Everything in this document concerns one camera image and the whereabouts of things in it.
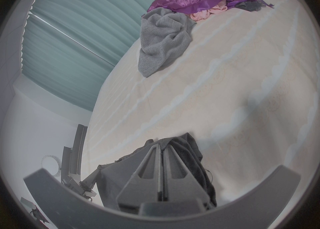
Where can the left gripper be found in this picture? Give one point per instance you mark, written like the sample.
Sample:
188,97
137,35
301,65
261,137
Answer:
80,186

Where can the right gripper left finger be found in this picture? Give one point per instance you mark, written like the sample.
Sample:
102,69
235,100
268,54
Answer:
146,180

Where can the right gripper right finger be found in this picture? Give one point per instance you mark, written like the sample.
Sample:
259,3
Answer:
178,180

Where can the black T-shirt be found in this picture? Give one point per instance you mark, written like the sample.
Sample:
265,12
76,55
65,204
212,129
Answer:
117,180

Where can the dark chest of drawers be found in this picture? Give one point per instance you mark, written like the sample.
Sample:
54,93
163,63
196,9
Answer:
77,147

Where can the bed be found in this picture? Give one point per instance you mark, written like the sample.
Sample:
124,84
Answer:
237,85

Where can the blue-green curtain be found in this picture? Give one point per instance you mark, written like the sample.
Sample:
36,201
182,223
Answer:
105,15
62,65

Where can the grey garment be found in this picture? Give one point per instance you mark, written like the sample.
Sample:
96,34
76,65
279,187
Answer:
162,37

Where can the pink garment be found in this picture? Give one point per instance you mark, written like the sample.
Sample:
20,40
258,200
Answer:
205,14

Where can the small black garment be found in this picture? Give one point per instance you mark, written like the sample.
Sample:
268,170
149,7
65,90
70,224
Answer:
251,5

